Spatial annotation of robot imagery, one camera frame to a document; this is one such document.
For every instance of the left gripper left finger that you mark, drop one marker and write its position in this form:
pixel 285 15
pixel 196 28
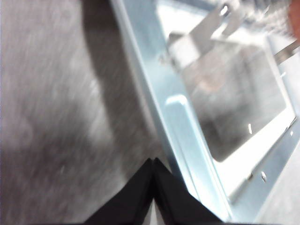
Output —
pixel 131 201

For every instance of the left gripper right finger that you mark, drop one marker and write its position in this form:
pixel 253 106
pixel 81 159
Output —
pixel 178 204

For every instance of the glass oven door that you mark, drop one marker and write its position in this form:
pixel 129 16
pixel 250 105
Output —
pixel 234 105

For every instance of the brown egg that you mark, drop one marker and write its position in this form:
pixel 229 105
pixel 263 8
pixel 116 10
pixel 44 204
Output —
pixel 294 16

